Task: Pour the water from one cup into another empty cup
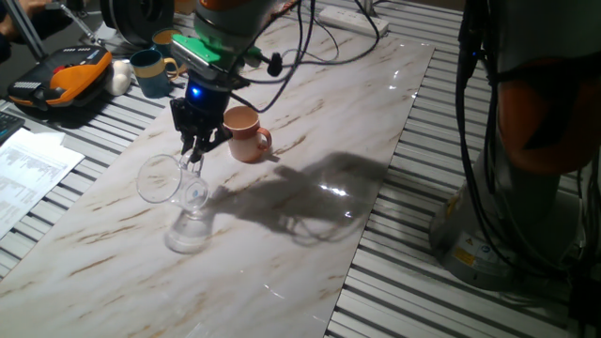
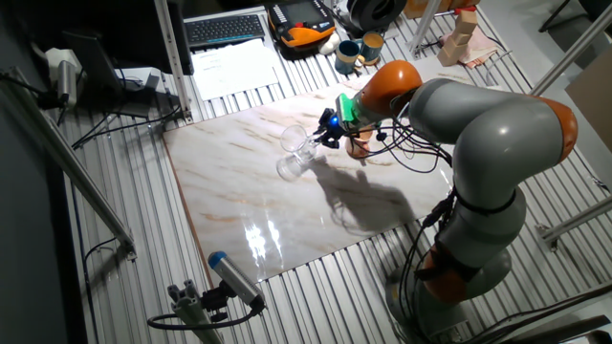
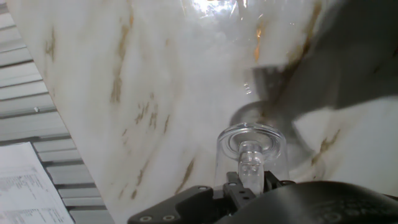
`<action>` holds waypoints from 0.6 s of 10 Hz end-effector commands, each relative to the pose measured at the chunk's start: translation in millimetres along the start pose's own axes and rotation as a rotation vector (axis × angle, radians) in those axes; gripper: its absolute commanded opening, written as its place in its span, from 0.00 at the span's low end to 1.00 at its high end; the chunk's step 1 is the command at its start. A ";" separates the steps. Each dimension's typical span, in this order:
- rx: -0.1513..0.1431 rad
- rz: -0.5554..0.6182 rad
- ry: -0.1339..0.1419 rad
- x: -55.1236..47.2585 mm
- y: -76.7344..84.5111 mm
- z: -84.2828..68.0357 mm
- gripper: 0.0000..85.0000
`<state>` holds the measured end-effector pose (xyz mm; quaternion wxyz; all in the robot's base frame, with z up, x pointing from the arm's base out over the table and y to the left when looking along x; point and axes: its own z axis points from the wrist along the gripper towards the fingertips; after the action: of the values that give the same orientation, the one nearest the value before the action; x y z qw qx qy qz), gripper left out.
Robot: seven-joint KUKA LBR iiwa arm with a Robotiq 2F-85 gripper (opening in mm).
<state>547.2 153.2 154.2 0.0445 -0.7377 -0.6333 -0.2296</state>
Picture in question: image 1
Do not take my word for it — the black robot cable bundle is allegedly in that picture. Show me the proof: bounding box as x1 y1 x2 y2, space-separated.
229 0 601 283

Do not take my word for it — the grey metal bar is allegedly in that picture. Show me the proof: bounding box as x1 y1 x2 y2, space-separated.
2 0 48 61

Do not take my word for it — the black keyboard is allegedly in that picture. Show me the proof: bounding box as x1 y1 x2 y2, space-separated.
0 111 26 146

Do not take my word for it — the white printed paper sheet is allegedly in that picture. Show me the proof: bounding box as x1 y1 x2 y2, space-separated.
0 127 86 240

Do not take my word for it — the white marble pattern board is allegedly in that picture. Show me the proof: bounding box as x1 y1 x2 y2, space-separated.
0 17 436 338

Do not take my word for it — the teal mug yellow band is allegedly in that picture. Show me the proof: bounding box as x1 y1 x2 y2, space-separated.
129 48 180 100

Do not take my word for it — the person dark sleeved forearm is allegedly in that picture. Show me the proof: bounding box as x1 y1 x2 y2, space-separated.
0 0 76 62

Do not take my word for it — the clear glass mug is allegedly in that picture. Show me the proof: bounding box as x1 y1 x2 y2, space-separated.
135 150 211 211

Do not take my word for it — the black round device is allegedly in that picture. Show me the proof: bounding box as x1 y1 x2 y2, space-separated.
100 0 176 47

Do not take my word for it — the thin chrome stand rod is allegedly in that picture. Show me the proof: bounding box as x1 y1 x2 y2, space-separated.
46 0 102 46

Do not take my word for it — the dark teal mug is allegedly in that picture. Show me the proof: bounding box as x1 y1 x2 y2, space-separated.
150 27 185 65

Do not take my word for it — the orange black teach pendant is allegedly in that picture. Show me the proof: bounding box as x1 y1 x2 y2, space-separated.
7 45 115 112

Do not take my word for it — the small white rounded object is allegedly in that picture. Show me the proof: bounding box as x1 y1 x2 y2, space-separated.
105 59 133 98

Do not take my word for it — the white power strip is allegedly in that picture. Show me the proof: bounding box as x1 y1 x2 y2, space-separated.
317 4 391 39

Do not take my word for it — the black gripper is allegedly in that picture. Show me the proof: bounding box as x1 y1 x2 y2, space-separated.
168 78 234 165

